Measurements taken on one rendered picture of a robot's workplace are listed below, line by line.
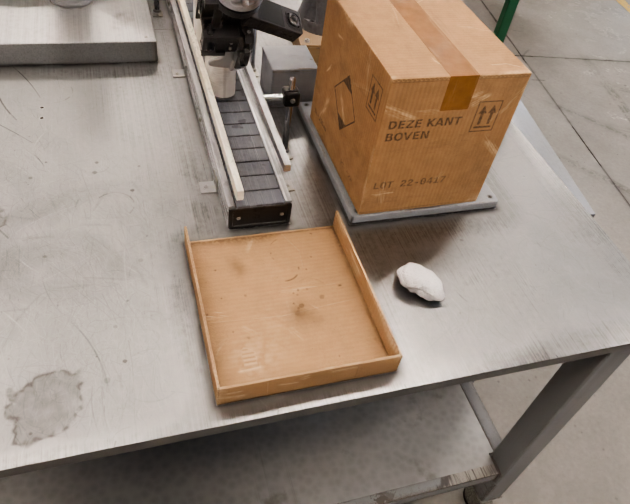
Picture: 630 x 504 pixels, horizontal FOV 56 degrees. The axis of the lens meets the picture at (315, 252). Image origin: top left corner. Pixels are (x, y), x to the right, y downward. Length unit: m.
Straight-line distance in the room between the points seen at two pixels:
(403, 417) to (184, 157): 0.84
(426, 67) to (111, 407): 0.65
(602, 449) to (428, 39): 1.39
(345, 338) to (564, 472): 1.16
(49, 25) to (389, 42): 0.80
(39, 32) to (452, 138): 0.91
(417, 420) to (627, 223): 1.56
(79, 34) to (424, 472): 1.25
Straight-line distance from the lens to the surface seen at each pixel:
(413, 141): 0.99
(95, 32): 1.47
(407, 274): 0.96
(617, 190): 3.00
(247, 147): 1.12
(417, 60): 0.96
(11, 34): 1.48
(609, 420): 2.11
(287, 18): 1.03
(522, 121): 1.49
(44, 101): 1.34
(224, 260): 0.97
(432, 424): 1.59
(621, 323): 1.11
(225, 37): 0.99
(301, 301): 0.93
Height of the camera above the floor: 1.55
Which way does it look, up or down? 46 degrees down
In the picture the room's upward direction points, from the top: 11 degrees clockwise
